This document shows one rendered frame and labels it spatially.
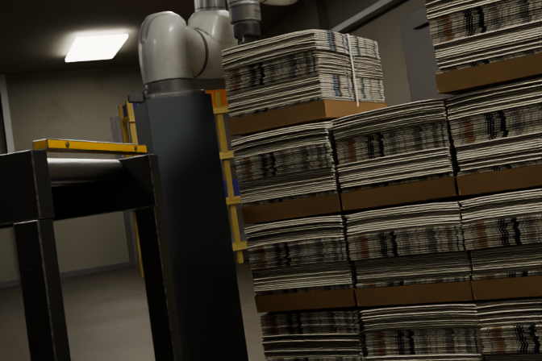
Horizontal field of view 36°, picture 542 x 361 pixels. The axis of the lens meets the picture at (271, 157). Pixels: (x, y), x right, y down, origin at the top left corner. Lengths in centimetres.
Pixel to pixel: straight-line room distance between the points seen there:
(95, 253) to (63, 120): 194
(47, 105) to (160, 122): 972
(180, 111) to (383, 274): 85
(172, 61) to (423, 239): 100
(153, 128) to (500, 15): 108
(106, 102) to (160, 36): 974
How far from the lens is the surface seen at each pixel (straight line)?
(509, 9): 187
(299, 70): 207
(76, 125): 1215
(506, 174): 185
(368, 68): 230
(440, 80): 189
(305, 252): 206
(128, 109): 926
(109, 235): 1210
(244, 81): 216
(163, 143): 245
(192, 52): 257
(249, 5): 235
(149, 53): 254
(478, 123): 187
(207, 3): 270
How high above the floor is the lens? 66
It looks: 3 degrees up
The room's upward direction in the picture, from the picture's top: 8 degrees counter-clockwise
